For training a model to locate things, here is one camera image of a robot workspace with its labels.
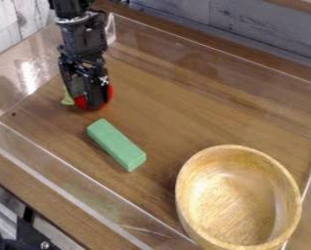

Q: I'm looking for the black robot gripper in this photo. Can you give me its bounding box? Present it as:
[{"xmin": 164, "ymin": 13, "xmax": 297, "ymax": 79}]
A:
[{"xmin": 57, "ymin": 11, "xmax": 110, "ymax": 109}]

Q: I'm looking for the red plush strawberry toy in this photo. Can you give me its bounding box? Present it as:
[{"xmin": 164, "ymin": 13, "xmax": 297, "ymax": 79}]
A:
[{"xmin": 61, "ymin": 85, "xmax": 114, "ymax": 110}]

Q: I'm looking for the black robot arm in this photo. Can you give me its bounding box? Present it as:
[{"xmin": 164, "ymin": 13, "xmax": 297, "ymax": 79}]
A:
[{"xmin": 47, "ymin": 0, "xmax": 113, "ymax": 110}]

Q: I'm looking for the green rectangular block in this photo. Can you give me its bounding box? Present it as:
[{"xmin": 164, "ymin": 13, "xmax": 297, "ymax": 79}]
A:
[{"xmin": 86, "ymin": 118, "xmax": 147, "ymax": 172}]

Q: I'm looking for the clear acrylic front barrier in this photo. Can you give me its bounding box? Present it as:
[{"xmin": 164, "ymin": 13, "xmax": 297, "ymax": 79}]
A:
[{"xmin": 0, "ymin": 122, "xmax": 199, "ymax": 250}]

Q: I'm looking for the black clamp with screw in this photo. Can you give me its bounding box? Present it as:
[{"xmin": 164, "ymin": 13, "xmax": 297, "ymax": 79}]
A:
[{"xmin": 17, "ymin": 218, "xmax": 62, "ymax": 250}]

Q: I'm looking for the wooden bowl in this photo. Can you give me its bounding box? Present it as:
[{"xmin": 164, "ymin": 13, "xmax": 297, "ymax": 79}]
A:
[{"xmin": 176, "ymin": 145, "xmax": 302, "ymax": 250}]

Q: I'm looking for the clear acrylic corner bracket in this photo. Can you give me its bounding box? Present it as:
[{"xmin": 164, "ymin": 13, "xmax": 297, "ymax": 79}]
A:
[{"xmin": 105, "ymin": 13, "xmax": 117, "ymax": 45}]

